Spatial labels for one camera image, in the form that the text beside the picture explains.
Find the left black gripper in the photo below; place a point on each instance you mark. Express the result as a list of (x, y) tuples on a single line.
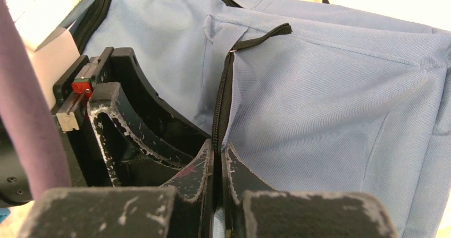
[(142, 139)]

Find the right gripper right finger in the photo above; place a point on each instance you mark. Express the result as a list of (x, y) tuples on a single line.
[(252, 208)]

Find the blue student backpack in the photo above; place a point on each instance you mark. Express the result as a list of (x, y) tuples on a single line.
[(323, 97)]

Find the blue small block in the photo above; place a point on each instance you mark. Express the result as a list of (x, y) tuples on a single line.
[(4, 213)]

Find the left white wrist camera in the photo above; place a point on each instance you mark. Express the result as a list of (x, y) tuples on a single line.
[(44, 28)]

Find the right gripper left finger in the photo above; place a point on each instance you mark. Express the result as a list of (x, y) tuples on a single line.
[(181, 207)]

